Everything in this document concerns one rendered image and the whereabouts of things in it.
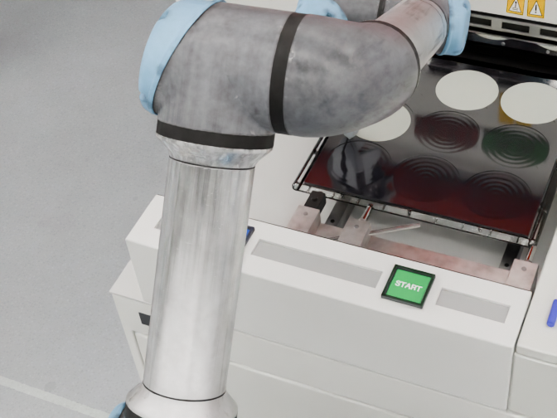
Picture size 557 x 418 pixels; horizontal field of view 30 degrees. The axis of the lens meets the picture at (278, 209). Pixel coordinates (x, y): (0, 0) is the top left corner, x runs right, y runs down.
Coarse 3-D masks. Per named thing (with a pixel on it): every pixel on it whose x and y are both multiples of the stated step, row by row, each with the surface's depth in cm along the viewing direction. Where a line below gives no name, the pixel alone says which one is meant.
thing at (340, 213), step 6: (336, 204) 161; (342, 204) 161; (348, 204) 161; (336, 210) 160; (342, 210) 160; (348, 210) 162; (330, 216) 160; (336, 216) 159; (342, 216) 160; (348, 216) 163; (330, 222) 159; (336, 222) 159; (342, 222) 161
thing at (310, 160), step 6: (324, 138) 164; (318, 144) 163; (324, 144) 164; (312, 150) 163; (318, 150) 163; (312, 156) 162; (306, 162) 161; (312, 162) 161; (306, 168) 160; (300, 174) 159; (306, 174) 159; (294, 180) 159; (300, 180) 158; (294, 186) 158
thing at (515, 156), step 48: (432, 96) 169; (336, 144) 163; (384, 144) 162; (432, 144) 161; (480, 144) 160; (528, 144) 159; (384, 192) 155; (432, 192) 154; (480, 192) 153; (528, 192) 152
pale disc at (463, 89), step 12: (456, 72) 173; (468, 72) 172; (480, 72) 172; (444, 84) 171; (456, 84) 171; (468, 84) 170; (480, 84) 170; (492, 84) 170; (444, 96) 169; (456, 96) 168; (468, 96) 168; (480, 96) 168; (492, 96) 168; (456, 108) 167; (468, 108) 166; (480, 108) 166
